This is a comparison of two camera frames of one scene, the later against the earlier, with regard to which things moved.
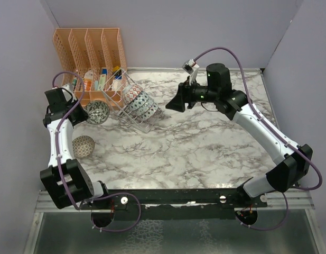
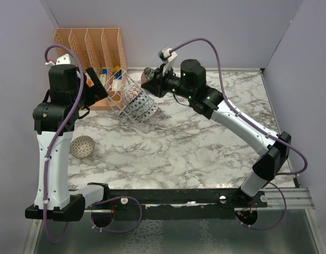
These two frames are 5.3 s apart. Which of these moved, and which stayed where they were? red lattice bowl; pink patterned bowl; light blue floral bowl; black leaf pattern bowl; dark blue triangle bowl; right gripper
Moved: black leaf pattern bowl; right gripper
Stayed: dark blue triangle bowl; light blue floral bowl; red lattice bowl; pink patterned bowl
